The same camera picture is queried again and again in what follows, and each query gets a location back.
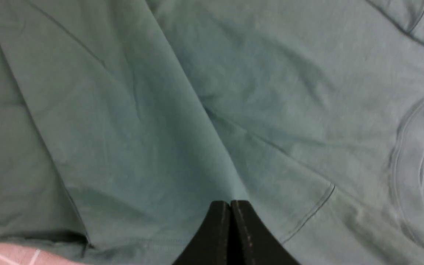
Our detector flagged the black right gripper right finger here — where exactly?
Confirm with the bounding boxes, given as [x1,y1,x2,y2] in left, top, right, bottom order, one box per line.
[230,200,299,265]

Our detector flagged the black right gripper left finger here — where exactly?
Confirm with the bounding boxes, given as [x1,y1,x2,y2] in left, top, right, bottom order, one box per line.
[174,201,231,265]

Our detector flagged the green long-sleeved shirt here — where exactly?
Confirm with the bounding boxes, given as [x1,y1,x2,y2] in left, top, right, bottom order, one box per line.
[0,0,424,265]

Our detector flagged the pink checkered tablecloth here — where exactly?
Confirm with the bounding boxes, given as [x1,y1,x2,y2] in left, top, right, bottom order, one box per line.
[0,243,79,265]

